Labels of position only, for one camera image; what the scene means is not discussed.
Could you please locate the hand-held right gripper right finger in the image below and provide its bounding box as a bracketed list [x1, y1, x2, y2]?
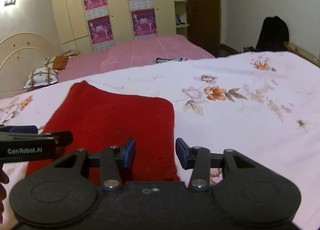
[175, 138, 253, 192]

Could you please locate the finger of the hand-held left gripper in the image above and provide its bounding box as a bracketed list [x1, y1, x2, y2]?
[0, 125, 38, 135]

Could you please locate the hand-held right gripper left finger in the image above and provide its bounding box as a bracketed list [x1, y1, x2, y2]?
[54, 137, 137, 192]

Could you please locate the red knit garment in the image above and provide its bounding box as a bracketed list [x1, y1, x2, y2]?
[25, 80, 181, 185]

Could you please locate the person's left hand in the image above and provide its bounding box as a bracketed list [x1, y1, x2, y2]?
[0, 169, 10, 222]

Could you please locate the white patterned pillow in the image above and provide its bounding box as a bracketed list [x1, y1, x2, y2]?
[23, 67, 59, 88]

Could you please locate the white floral blanket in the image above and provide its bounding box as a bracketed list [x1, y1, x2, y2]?
[0, 50, 320, 230]

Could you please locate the cream curved headboard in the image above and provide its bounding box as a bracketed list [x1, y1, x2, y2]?
[0, 32, 62, 93]

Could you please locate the orange patterned pillow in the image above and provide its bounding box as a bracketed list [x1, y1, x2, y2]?
[44, 54, 75, 71]

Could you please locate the dark striped cloth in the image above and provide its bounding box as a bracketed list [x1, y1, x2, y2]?
[156, 57, 188, 64]

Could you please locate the pink bed sheet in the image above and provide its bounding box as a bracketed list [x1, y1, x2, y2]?
[24, 33, 216, 91]

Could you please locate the brown wooden door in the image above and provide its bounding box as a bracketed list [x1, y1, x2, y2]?
[183, 0, 222, 56]

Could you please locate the cream corner shelf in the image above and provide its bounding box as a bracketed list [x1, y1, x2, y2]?
[171, 0, 188, 38]

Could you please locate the cream wardrobe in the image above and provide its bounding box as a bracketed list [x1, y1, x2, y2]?
[47, 0, 187, 53]

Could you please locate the black bag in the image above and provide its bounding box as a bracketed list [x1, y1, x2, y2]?
[255, 16, 290, 52]

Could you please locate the wooden bed frame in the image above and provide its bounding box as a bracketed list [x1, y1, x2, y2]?
[283, 41, 320, 68]

